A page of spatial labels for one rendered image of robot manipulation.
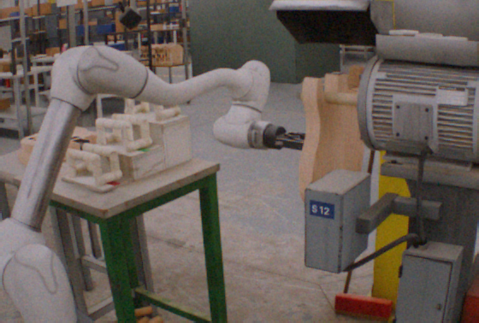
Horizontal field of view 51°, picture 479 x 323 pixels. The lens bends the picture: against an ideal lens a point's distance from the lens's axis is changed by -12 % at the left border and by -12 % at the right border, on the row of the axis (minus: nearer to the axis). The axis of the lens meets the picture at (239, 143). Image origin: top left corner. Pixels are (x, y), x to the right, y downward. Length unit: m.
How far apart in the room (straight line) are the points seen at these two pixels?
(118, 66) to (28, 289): 0.62
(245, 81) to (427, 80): 0.68
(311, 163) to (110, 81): 0.57
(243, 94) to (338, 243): 0.73
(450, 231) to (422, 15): 0.57
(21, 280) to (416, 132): 1.02
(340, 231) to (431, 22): 0.61
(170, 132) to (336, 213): 1.00
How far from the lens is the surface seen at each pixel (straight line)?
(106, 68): 1.42
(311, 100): 1.49
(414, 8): 1.49
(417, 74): 1.35
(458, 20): 1.46
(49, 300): 1.37
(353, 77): 1.74
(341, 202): 1.19
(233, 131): 1.80
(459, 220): 1.38
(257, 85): 1.81
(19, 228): 1.53
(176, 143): 2.09
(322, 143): 1.53
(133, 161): 1.95
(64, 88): 1.54
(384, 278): 2.71
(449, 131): 1.31
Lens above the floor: 1.53
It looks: 15 degrees down
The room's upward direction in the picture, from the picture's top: 3 degrees counter-clockwise
